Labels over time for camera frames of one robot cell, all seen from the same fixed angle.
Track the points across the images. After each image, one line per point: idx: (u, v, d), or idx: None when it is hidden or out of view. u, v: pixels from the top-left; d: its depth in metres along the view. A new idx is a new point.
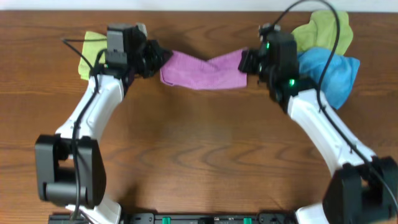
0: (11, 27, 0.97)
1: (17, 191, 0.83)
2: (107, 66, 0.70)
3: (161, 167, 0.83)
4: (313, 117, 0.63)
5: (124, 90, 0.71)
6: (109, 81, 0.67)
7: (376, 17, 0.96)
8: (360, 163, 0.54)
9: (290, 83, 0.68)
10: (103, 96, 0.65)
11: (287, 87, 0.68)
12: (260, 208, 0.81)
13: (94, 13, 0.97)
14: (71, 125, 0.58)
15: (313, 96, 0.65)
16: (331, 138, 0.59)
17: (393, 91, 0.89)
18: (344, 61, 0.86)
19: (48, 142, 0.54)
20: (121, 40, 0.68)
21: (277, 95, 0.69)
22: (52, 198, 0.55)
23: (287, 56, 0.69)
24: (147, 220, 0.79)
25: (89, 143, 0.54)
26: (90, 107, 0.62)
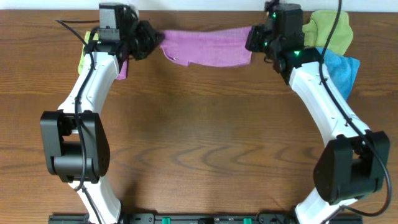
0: (13, 27, 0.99)
1: (16, 191, 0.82)
2: (100, 43, 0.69)
3: (160, 167, 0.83)
4: (313, 87, 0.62)
5: (119, 65, 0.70)
6: (103, 58, 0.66)
7: (374, 17, 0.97)
8: (354, 135, 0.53)
9: (295, 53, 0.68)
10: (101, 73, 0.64)
11: (291, 58, 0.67)
12: (261, 208, 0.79)
13: (94, 13, 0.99)
14: (71, 101, 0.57)
15: (314, 68, 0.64)
16: (328, 108, 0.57)
17: (393, 91, 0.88)
18: (344, 61, 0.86)
19: (52, 117, 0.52)
20: (113, 16, 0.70)
21: (280, 65, 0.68)
22: (61, 172, 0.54)
23: (293, 27, 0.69)
24: (147, 221, 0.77)
25: (92, 116, 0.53)
26: (88, 84, 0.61)
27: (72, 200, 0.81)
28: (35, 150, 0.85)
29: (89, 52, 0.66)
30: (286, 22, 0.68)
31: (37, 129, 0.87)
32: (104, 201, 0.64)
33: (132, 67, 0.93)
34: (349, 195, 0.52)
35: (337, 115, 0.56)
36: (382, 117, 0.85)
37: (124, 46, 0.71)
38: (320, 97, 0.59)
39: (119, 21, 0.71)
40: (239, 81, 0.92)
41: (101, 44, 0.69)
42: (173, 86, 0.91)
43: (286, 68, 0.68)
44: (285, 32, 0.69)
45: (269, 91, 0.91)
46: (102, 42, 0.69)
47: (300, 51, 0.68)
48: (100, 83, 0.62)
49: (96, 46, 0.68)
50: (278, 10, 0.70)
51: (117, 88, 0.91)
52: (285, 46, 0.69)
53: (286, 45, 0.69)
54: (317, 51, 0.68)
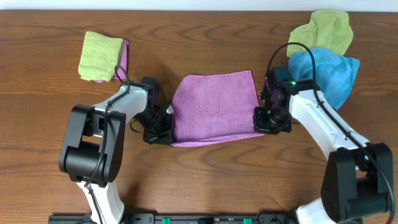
0: (12, 27, 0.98)
1: (16, 191, 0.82)
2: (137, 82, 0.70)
3: (161, 167, 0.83)
4: (311, 111, 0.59)
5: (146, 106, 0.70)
6: (138, 91, 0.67)
7: (375, 17, 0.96)
8: (354, 148, 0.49)
9: (293, 83, 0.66)
10: (135, 98, 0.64)
11: (288, 86, 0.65)
12: (262, 208, 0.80)
13: (94, 12, 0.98)
14: (104, 104, 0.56)
15: (310, 93, 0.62)
16: (328, 126, 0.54)
17: (393, 91, 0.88)
18: (344, 61, 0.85)
19: (83, 109, 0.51)
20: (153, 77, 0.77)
21: (278, 96, 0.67)
22: (71, 168, 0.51)
23: (283, 74, 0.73)
24: (147, 221, 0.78)
25: (119, 115, 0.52)
26: (121, 99, 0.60)
27: (71, 200, 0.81)
28: (35, 150, 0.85)
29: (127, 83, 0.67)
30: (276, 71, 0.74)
31: (37, 130, 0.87)
32: (108, 202, 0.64)
33: (132, 66, 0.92)
34: (360, 215, 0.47)
35: (337, 130, 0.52)
36: (380, 118, 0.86)
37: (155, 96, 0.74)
38: (319, 120, 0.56)
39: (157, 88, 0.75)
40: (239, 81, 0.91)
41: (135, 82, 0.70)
42: (173, 85, 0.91)
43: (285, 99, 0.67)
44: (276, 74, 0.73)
45: None
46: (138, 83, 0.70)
47: (296, 81, 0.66)
48: (132, 102, 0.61)
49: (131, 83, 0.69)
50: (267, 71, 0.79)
51: (117, 88, 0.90)
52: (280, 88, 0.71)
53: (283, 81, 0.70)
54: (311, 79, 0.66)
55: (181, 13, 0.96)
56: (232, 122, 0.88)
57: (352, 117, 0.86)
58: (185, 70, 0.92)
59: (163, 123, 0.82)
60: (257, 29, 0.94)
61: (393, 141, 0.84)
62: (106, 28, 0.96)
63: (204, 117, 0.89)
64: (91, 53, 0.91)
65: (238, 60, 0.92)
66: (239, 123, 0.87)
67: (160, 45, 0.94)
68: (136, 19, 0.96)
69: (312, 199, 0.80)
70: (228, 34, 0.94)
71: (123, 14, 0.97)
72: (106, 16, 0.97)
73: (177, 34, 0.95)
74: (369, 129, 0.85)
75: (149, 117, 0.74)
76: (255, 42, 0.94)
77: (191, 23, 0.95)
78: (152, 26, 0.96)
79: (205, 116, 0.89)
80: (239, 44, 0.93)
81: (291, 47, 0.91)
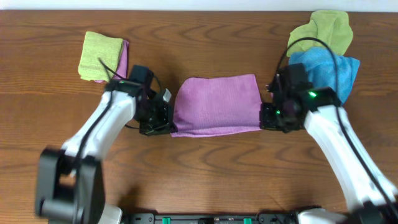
0: (12, 27, 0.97)
1: (16, 190, 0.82)
2: (122, 82, 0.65)
3: (161, 167, 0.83)
4: (335, 140, 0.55)
5: (136, 109, 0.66)
6: (122, 99, 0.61)
7: (375, 17, 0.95)
8: (381, 202, 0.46)
9: (312, 94, 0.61)
10: (117, 112, 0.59)
11: (306, 101, 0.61)
12: (261, 208, 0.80)
13: (94, 12, 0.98)
14: (77, 141, 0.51)
15: (333, 112, 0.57)
16: (352, 167, 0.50)
17: (393, 91, 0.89)
18: (344, 60, 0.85)
19: (51, 157, 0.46)
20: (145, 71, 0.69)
21: (293, 106, 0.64)
22: (48, 217, 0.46)
23: (299, 78, 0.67)
24: (147, 220, 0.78)
25: (92, 161, 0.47)
26: (99, 123, 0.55)
27: None
28: (35, 150, 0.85)
29: (109, 91, 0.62)
30: (289, 71, 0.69)
31: (37, 130, 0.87)
32: None
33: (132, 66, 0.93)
34: None
35: (363, 175, 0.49)
36: (380, 118, 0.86)
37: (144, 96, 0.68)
38: (344, 155, 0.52)
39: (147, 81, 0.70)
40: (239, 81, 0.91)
41: (122, 83, 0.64)
42: (174, 84, 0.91)
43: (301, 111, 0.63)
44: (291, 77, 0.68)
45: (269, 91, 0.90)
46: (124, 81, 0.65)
47: (316, 93, 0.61)
48: (112, 124, 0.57)
49: (118, 83, 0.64)
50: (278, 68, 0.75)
51: None
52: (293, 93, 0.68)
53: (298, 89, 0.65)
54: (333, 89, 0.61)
55: (181, 13, 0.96)
56: (236, 119, 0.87)
57: (351, 117, 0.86)
58: (185, 70, 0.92)
59: (160, 115, 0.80)
60: (257, 29, 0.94)
61: (393, 140, 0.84)
62: (107, 28, 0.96)
63: (208, 117, 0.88)
64: (90, 53, 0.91)
65: (238, 60, 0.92)
66: (243, 123, 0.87)
67: (160, 45, 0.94)
68: (136, 20, 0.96)
69: (312, 199, 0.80)
70: (228, 34, 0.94)
71: (123, 14, 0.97)
72: (106, 16, 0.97)
73: (177, 34, 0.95)
74: (368, 129, 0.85)
75: (142, 115, 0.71)
76: (255, 42, 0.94)
77: (191, 23, 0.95)
78: (152, 26, 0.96)
79: (208, 115, 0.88)
80: (239, 44, 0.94)
81: (291, 46, 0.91)
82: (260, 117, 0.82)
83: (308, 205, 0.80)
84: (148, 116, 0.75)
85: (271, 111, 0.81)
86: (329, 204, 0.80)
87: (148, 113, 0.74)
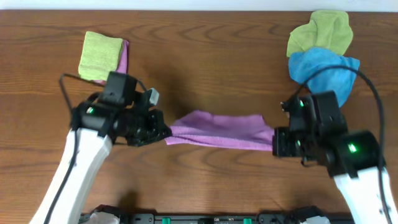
0: (10, 26, 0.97)
1: (18, 191, 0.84)
2: (92, 109, 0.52)
3: (161, 168, 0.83)
4: (370, 215, 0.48)
5: (112, 139, 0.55)
6: (89, 146, 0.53)
7: (378, 15, 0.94)
8: None
9: (351, 149, 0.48)
10: (83, 170, 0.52)
11: (344, 154, 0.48)
12: (261, 208, 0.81)
13: (92, 12, 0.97)
14: None
15: (372, 180, 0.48)
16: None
17: (393, 91, 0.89)
18: (344, 61, 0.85)
19: None
20: (122, 84, 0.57)
21: (327, 156, 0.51)
22: None
23: (331, 111, 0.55)
24: (147, 221, 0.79)
25: None
26: (61, 195, 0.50)
27: None
28: (35, 150, 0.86)
29: (74, 132, 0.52)
30: (320, 105, 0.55)
31: (38, 130, 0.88)
32: None
33: (132, 67, 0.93)
34: None
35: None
36: (380, 119, 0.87)
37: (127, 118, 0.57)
38: None
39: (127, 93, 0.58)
40: (239, 81, 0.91)
41: (91, 113, 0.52)
42: (173, 85, 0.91)
43: (336, 162, 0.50)
44: (321, 116, 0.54)
45: (268, 91, 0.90)
46: (94, 107, 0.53)
47: (356, 147, 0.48)
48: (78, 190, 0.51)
49: (81, 117, 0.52)
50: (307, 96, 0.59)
51: None
52: (324, 130, 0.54)
53: (329, 130, 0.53)
54: (375, 140, 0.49)
55: (181, 13, 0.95)
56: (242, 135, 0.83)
57: (351, 118, 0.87)
58: (185, 70, 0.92)
59: (147, 122, 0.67)
60: (257, 30, 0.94)
61: (392, 142, 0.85)
62: (106, 28, 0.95)
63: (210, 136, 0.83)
64: (90, 53, 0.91)
65: (238, 60, 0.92)
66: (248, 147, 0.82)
67: (159, 45, 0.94)
68: (135, 19, 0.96)
69: (311, 199, 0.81)
70: (228, 34, 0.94)
71: (122, 14, 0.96)
72: (105, 16, 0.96)
73: (177, 35, 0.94)
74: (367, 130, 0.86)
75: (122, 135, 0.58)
76: (255, 42, 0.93)
77: (191, 24, 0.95)
78: (151, 26, 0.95)
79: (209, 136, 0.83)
80: (239, 45, 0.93)
81: (291, 47, 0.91)
82: (276, 144, 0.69)
83: (308, 205, 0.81)
84: (134, 129, 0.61)
85: (288, 137, 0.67)
86: (328, 204, 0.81)
87: (132, 127, 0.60)
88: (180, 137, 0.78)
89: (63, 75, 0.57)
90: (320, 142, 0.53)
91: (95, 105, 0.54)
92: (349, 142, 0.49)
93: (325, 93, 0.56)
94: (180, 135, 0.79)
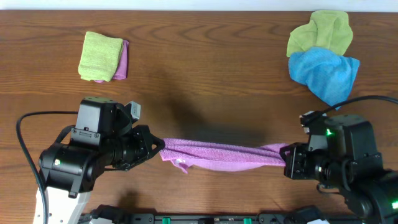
0: (10, 26, 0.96)
1: (18, 191, 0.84)
2: (60, 160, 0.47)
3: (161, 168, 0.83)
4: None
5: (85, 186, 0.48)
6: (60, 205, 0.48)
7: (378, 15, 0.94)
8: None
9: (394, 204, 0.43)
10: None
11: (386, 208, 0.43)
12: (261, 208, 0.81)
13: (92, 12, 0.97)
14: None
15: None
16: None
17: (393, 91, 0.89)
18: (344, 61, 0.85)
19: None
20: (97, 114, 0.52)
21: (363, 207, 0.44)
22: None
23: (364, 147, 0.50)
24: (147, 221, 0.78)
25: None
26: None
27: None
28: (36, 150, 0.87)
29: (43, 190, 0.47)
30: (355, 140, 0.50)
31: (38, 131, 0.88)
32: None
33: (132, 67, 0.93)
34: None
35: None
36: (379, 119, 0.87)
37: (106, 152, 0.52)
38: None
39: (104, 124, 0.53)
40: (239, 81, 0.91)
41: (60, 165, 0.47)
42: (173, 85, 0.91)
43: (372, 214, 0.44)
44: (354, 154, 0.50)
45: (268, 91, 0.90)
46: (62, 157, 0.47)
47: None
48: None
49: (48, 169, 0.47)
50: (336, 125, 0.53)
51: (117, 88, 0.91)
52: (357, 172, 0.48)
53: (362, 172, 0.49)
54: None
55: (181, 13, 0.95)
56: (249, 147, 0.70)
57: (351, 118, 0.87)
58: (185, 70, 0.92)
59: (132, 141, 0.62)
60: (257, 30, 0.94)
61: (392, 142, 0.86)
62: (106, 28, 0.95)
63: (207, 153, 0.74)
64: (90, 53, 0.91)
65: (238, 60, 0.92)
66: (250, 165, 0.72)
67: (159, 45, 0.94)
68: (135, 20, 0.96)
69: (311, 199, 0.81)
70: (228, 35, 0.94)
71: (122, 13, 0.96)
72: (105, 16, 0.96)
73: (177, 35, 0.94)
74: None
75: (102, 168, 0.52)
76: (255, 42, 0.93)
77: (191, 24, 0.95)
78: (151, 27, 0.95)
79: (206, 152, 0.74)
80: (239, 45, 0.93)
81: (291, 47, 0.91)
82: (290, 165, 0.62)
83: (308, 205, 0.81)
84: (117, 153, 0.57)
85: (305, 156, 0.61)
86: (328, 204, 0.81)
87: (115, 150, 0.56)
88: (176, 150, 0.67)
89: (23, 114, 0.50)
90: (354, 185, 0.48)
91: (65, 150, 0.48)
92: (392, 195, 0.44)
93: (358, 125, 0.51)
94: (175, 149, 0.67)
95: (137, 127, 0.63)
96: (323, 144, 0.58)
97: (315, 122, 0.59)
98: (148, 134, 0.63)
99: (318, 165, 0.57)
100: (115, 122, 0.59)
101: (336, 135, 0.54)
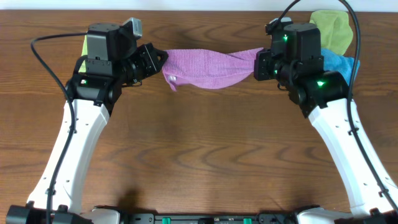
0: (10, 26, 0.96)
1: (18, 190, 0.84)
2: (85, 82, 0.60)
3: (161, 167, 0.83)
4: (342, 139, 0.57)
5: (109, 108, 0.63)
6: (85, 112, 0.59)
7: (377, 15, 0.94)
8: (388, 209, 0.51)
9: (319, 84, 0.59)
10: (83, 136, 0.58)
11: (313, 88, 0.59)
12: (261, 208, 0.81)
13: (93, 12, 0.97)
14: (45, 191, 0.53)
15: (340, 109, 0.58)
16: (359, 171, 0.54)
17: (393, 91, 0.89)
18: (344, 61, 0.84)
19: (20, 214, 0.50)
20: (104, 43, 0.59)
21: (298, 95, 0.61)
22: None
23: (310, 50, 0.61)
24: (147, 221, 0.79)
25: (64, 215, 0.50)
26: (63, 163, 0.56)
27: None
28: (35, 150, 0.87)
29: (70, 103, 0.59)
30: (304, 44, 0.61)
31: (38, 130, 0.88)
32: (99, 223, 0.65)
33: None
34: None
35: (370, 180, 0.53)
36: (379, 119, 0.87)
37: (119, 75, 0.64)
38: (347, 153, 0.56)
39: (111, 50, 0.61)
40: None
41: (84, 84, 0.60)
42: None
43: (307, 100, 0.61)
44: (301, 55, 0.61)
45: None
46: (87, 81, 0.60)
47: (324, 82, 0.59)
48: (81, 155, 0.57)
49: (76, 89, 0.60)
50: (291, 31, 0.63)
51: None
52: (301, 71, 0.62)
53: (306, 70, 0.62)
54: (341, 76, 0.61)
55: (181, 13, 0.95)
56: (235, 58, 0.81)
57: None
58: None
59: (138, 58, 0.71)
60: (257, 30, 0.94)
61: (392, 142, 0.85)
62: None
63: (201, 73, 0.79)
64: None
65: None
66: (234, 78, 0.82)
67: (159, 44, 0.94)
68: (136, 20, 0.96)
69: (312, 199, 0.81)
70: (228, 34, 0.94)
71: (122, 14, 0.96)
72: (105, 16, 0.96)
73: (177, 35, 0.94)
74: (367, 130, 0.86)
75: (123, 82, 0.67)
76: (255, 42, 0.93)
77: (191, 23, 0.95)
78: (151, 26, 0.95)
79: (194, 71, 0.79)
80: (239, 44, 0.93)
81: None
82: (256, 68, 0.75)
83: (308, 205, 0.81)
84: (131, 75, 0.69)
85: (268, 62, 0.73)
86: (328, 204, 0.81)
87: (128, 70, 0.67)
88: (175, 71, 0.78)
89: (31, 46, 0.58)
90: (296, 77, 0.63)
91: (89, 78, 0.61)
92: (317, 78, 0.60)
93: (308, 31, 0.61)
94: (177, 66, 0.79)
95: (140, 46, 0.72)
96: (281, 49, 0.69)
97: (274, 30, 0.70)
98: (152, 53, 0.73)
99: (277, 63, 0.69)
100: (124, 46, 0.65)
101: (288, 37, 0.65)
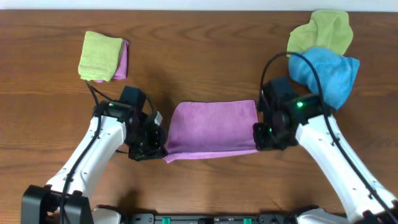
0: (10, 26, 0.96)
1: (17, 190, 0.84)
2: (112, 105, 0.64)
3: (161, 168, 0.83)
4: (327, 151, 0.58)
5: (127, 132, 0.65)
6: (111, 124, 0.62)
7: (377, 15, 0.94)
8: (380, 210, 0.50)
9: (298, 105, 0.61)
10: (103, 143, 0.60)
11: (293, 110, 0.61)
12: (261, 209, 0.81)
13: (93, 12, 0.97)
14: (63, 177, 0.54)
15: (323, 124, 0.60)
16: (346, 177, 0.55)
17: (394, 91, 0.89)
18: (344, 61, 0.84)
19: (36, 195, 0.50)
20: (137, 93, 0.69)
21: (282, 117, 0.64)
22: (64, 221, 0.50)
23: (284, 88, 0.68)
24: (147, 221, 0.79)
25: (79, 200, 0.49)
26: (85, 158, 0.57)
27: None
28: (35, 150, 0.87)
29: (98, 116, 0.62)
30: (275, 87, 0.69)
31: (38, 130, 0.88)
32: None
33: (132, 66, 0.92)
34: None
35: (359, 184, 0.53)
36: (379, 119, 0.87)
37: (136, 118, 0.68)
38: (334, 163, 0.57)
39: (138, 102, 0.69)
40: (239, 81, 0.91)
41: (112, 107, 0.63)
42: (173, 85, 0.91)
43: (291, 121, 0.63)
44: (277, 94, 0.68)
45: None
46: (114, 104, 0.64)
47: (302, 102, 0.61)
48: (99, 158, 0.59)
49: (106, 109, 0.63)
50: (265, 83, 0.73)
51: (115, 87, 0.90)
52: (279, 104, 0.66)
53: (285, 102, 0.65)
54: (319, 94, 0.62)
55: (181, 13, 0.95)
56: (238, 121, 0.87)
57: (351, 118, 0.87)
58: (185, 70, 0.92)
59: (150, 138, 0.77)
60: (257, 29, 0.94)
61: (393, 142, 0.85)
62: (106, 28, 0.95)
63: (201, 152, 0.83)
64: (90, 53, 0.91)
65: (238, 60, 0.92)
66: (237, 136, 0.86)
67: (159, 45, 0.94)
68: (136, 20, 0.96)
69: (311, 199, 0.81)
70: (228, 35, 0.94)
71: (122, 14, 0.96)
72: (105, 16, 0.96)
73: (176, 35, 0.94)
74: (367, 130, 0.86)
75: (134, 135, 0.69)
76: (255, 42, 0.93)
77: (191, 24, 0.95)
78: (151, 26, 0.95)
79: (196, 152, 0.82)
80: (239, 44, 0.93)
81: (291, 47, 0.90)
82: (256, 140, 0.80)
83: (308, 205, 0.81)
84: (139, 140, 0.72)
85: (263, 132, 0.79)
86: (328, 204, 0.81)
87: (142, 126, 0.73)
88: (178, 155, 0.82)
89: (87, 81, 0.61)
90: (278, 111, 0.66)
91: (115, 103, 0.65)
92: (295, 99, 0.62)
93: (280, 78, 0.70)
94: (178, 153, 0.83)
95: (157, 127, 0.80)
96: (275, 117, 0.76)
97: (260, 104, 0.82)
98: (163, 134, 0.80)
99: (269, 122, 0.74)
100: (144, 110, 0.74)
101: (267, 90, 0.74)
